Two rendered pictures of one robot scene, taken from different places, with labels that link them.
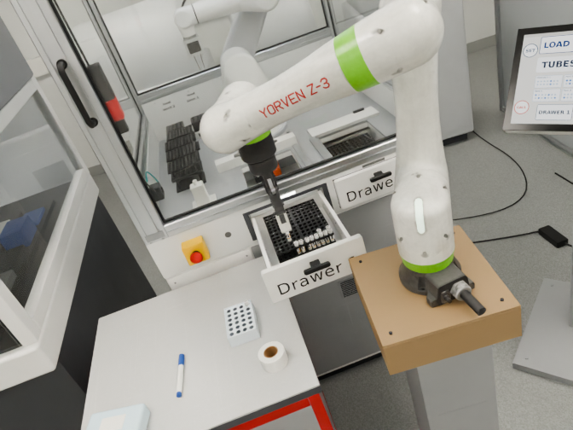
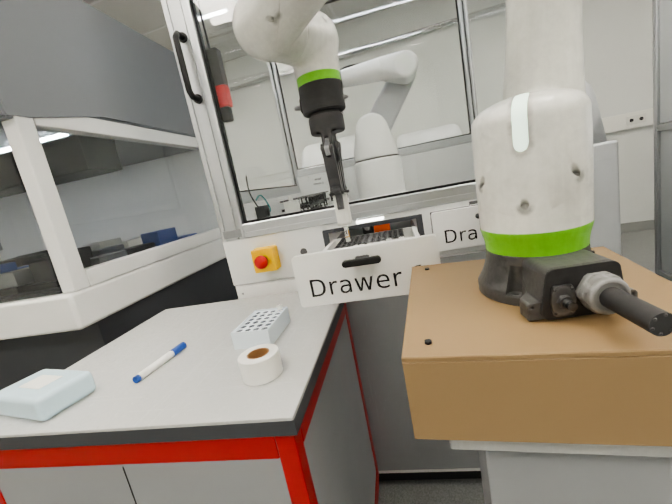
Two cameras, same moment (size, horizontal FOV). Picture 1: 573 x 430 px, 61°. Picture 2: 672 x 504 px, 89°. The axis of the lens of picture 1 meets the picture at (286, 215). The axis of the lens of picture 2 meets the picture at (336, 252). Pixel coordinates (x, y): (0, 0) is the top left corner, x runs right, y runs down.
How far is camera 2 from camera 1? 0.79 m
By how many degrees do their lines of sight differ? 25
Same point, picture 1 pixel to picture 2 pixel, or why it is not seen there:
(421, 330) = (494, 348)
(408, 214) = (498, 112)
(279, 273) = (313, 262)
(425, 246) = (528, 186)
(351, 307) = not seen: hidden behind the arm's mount
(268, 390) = (224, 404)
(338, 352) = (410, 449)
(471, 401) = not seen: outside the picture
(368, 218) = not seen: hidden behind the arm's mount
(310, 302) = (384, 366)
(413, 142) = (529, 57)
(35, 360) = (65, 310)
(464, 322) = (607, 351)
